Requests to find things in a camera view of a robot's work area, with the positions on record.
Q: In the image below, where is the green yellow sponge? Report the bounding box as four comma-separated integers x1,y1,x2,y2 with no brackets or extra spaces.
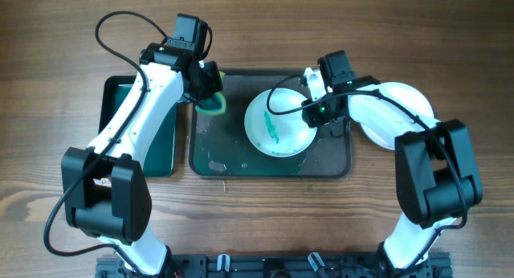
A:
194,87,226,116

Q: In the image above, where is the white plate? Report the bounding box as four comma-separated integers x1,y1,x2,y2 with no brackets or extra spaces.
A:
244,90,317,157
349,82,439,150

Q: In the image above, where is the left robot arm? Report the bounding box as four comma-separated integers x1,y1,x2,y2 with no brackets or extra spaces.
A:
43,14,226,277

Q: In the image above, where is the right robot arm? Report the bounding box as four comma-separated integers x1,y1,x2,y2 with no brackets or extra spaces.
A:
302,51,483,277

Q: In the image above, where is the dark grey serving tray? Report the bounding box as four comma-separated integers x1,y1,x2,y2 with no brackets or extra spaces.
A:
189,68,353,179

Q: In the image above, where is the black water tray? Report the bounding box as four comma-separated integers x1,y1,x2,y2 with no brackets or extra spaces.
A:
98,76,177,178

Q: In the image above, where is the right black cable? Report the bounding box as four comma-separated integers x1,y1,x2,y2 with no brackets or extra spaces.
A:
266,74,469,276

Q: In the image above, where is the black cable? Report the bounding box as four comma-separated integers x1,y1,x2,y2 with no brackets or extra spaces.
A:
266,74,469,276
43,10,169,276

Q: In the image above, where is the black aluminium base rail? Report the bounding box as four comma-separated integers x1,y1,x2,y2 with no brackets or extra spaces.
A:
95,252,454,278

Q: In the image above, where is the left black cable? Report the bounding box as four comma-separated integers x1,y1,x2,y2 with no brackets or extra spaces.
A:
43,10,169,276

